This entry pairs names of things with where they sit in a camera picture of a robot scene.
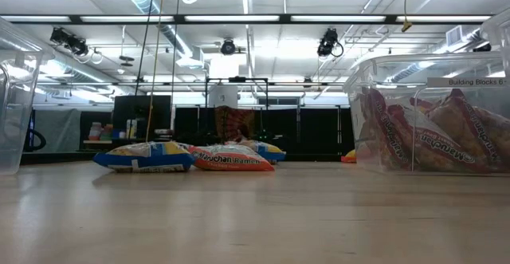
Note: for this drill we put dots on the orange Maruchan ramen pack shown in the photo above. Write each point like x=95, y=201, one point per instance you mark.
x=350, y=157
x=231, y=160

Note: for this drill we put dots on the grey tarp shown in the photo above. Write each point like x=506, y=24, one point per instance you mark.
x=57, y=130

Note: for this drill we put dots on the orange patterned cloth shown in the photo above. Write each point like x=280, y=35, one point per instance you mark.
x=233, y=122

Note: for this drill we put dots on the black ceiling spotlight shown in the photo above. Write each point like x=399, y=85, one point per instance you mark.
x=327, y=42

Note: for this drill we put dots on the black track lights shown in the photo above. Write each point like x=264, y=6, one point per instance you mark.
x=67, y=40

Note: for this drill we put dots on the white cylinder container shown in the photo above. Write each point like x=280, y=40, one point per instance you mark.
x=223, y=96

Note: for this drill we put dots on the blue Maruchan ramen pack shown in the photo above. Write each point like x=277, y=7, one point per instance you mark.
x=271, y=151
x=143, y=156

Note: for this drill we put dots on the labelled clear plastic bin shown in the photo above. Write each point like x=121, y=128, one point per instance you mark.
x=366, y=80

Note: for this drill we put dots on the white yellow carton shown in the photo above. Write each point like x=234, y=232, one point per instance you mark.
x=131, y=129

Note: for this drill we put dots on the black partition wall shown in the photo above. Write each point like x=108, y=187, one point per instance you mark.
x=318, y=132

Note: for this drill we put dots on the white ceiling vent unit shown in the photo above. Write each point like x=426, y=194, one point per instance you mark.
x=456, y=36

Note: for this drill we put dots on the white jug with orange cap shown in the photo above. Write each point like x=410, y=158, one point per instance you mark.
x=95, y=132

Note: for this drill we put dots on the black overhead frame beam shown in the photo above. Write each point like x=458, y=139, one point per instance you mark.
x=285, y=18

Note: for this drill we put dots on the pale plastic jar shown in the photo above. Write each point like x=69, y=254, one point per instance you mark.
x=107, y=133

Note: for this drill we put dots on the black panel screen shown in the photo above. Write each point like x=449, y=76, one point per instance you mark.
x=139, y=112

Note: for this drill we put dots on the round black overhead camera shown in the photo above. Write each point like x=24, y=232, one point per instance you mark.
x=228, y=47

